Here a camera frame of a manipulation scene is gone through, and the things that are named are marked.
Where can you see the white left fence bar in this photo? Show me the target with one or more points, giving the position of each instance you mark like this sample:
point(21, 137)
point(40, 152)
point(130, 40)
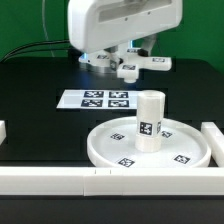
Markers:
point(2, 131)

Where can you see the white fence bar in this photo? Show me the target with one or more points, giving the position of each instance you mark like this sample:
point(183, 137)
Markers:
point(215, 139)
point(2, 131)
point(110, 181)

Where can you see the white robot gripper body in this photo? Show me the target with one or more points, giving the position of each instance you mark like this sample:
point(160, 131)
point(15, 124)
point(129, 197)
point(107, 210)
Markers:
point(94, 25)

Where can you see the white cross-shaped table base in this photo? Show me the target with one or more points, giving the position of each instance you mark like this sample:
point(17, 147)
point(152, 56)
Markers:
point(132, 63)

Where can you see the white right fence bar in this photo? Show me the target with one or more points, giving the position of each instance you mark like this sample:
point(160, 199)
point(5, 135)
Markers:
point(215, 139)

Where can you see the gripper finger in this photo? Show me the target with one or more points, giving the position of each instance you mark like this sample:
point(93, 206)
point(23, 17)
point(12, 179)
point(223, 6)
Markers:
point(117, 56)
point(148, 44)

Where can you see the white front fence bar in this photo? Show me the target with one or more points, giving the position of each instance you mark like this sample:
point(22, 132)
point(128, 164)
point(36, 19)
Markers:
point(110, 181)

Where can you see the white round table top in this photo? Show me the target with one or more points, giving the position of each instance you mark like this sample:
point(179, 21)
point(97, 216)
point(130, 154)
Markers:
point(123, 143)

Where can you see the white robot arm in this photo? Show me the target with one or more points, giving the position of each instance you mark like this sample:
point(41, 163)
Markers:
point(117, 36)

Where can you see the white marker tag sheet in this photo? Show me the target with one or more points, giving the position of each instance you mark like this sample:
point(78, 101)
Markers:
point(98, 99)

